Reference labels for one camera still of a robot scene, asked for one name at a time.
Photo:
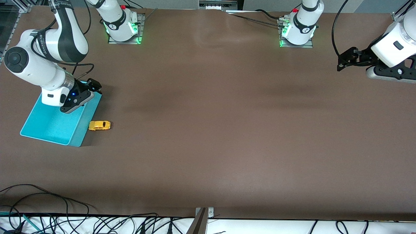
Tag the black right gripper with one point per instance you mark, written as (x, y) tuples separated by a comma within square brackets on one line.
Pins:
[(79, 87)]

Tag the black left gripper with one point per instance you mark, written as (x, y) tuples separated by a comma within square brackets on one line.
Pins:
[(366, 54)]

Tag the yellow beetle toy car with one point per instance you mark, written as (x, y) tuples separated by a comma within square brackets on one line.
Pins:
[(99, 125)]

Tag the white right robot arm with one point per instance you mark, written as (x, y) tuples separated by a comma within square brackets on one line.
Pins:
[(32, 68)]

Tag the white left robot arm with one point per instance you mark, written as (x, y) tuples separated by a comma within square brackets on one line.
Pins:
[(305, 19)]

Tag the turquoise plastic bin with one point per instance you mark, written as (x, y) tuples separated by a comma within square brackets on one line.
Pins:
[(48, 126)]

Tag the grey power strip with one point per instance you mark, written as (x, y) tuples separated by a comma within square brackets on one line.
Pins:
[(217, 5)]

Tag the black power plug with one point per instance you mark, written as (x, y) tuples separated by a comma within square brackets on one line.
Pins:
[(169, 228), (142, 228)]

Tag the dark metal bar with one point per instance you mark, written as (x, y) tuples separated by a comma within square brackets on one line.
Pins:
[(199, 226)]

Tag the aluminium frame profile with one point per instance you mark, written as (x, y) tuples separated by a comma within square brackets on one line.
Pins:
[(398, 15), (24, 9)]

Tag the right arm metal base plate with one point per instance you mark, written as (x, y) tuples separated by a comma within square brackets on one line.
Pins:
[(141, 22)]

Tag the silver metal bracket plate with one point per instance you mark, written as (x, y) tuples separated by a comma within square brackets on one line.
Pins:
[(210, 213)]

